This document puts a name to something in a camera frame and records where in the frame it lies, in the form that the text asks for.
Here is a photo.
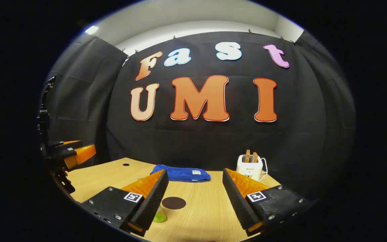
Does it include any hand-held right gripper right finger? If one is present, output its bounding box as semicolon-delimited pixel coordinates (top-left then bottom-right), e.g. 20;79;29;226
222;168;315;237

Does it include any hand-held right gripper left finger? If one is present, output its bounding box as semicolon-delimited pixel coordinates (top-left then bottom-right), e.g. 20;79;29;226
80;169;169;237

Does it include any clear water bottle white label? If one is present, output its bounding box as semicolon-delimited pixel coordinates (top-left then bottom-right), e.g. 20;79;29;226
152;204;168;223

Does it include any dark round coaster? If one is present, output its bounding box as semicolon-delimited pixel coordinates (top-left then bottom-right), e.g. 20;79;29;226
162;197;186;210

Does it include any white toaster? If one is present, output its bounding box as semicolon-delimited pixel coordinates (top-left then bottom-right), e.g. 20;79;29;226
236;154;264;182

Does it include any blue folded towel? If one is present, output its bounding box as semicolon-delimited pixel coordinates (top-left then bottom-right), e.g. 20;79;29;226
150;164;211;183

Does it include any white toaster cable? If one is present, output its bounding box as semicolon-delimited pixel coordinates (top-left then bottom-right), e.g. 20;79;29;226
260;157;268;183

